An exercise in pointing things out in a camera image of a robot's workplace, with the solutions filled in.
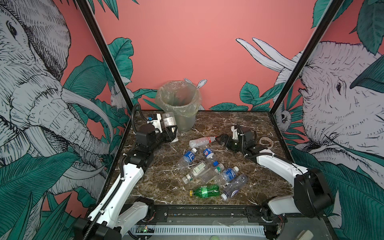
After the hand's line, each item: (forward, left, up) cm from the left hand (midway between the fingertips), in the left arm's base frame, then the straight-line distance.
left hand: (173, 125), depth 72 cm
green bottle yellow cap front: (-25, -16, -25) cm, 39 cm away
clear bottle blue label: (-5, -6, -25) cm, 26 cm away
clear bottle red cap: (+7, -15, -26) cm, 31 cm away
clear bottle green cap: (-14, -20, -31) cm, 39 cm away
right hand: (0, -24, -14) cm, 28 cm away
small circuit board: (-40, +16, -30) cm, 52 cm away
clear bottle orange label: (+1, +2, +3) cm, 4 cm away
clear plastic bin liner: (+42, -3, -19) cm, 46 cm away
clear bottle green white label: (-15, -12, -29) cm, 35 cm away
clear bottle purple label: (-23, -31, -30) cm, 49 cm away
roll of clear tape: (+8, -62, -32) cm, 70 cm away
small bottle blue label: (-3, -19, -26) cm, 32 cm away
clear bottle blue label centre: (-18, -29, -25) cm, 42 cm away
